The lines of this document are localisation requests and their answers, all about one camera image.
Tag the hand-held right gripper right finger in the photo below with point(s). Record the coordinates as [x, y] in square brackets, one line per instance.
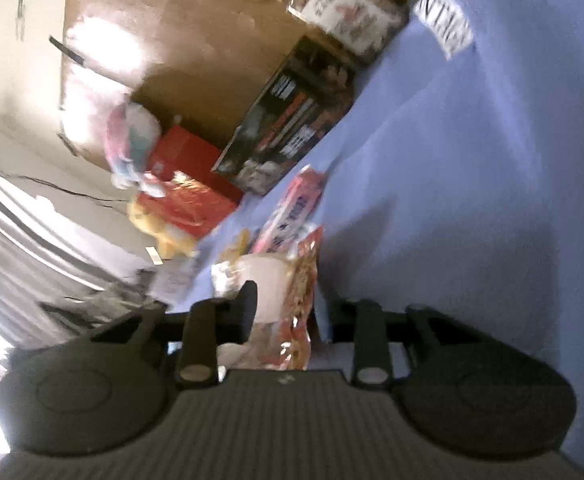
[372, 335]

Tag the blue printed bed sheet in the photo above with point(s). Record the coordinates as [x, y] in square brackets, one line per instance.
[447, 185]

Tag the clear nut jar gold lid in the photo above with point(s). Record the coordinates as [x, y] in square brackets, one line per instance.
[342, 10]

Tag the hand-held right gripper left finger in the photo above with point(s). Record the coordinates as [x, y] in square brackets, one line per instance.
[244, 310]

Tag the pink snack packet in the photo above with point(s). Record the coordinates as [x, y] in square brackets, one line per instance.
[292, 205]

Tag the pink blue plush toy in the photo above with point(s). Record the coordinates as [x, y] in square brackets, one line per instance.
[131, 135]

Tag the orange clear snack packet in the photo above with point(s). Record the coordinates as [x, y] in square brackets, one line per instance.
[302, 280]

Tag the yellow plush duck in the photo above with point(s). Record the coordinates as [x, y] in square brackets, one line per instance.
[166, 242]

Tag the brown cardboard panel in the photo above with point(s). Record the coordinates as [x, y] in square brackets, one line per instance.
[196, 35]

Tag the black printed cardboard box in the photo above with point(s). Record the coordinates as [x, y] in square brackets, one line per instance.
[287, 120]

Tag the red gift bag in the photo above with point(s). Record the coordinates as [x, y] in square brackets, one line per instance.
[186, 210]

